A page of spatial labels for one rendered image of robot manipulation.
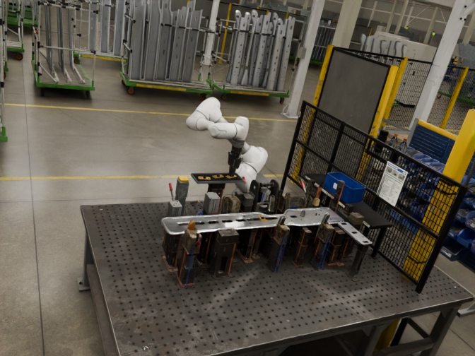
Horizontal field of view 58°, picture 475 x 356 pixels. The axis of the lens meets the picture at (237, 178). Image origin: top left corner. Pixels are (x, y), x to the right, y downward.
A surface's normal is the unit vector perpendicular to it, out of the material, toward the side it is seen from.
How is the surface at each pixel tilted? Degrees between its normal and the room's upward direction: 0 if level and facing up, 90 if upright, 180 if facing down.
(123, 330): 0
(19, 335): 0
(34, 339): 0
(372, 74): 89
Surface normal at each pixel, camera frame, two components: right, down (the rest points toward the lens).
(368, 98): -0.88, 0.02
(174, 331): 0.19, -0.90
